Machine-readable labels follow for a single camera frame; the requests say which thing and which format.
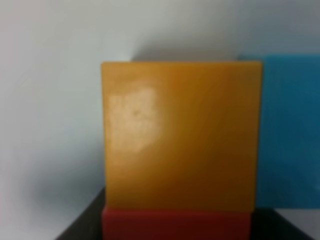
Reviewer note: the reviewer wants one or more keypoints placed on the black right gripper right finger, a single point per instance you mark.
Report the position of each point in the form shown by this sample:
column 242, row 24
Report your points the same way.
column 284, row 224

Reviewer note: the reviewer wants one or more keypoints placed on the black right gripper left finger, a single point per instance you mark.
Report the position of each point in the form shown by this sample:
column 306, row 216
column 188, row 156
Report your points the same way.
column 88, row 226

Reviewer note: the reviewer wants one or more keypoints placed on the red block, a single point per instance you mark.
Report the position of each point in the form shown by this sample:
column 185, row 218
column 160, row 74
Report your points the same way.
column 174, row 225

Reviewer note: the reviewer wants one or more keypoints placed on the blue block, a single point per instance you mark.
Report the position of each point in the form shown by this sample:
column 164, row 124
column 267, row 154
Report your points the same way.
column 288, row 172

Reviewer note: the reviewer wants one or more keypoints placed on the orange block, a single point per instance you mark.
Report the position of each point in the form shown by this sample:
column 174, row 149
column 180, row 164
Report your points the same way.
column 181, row 135

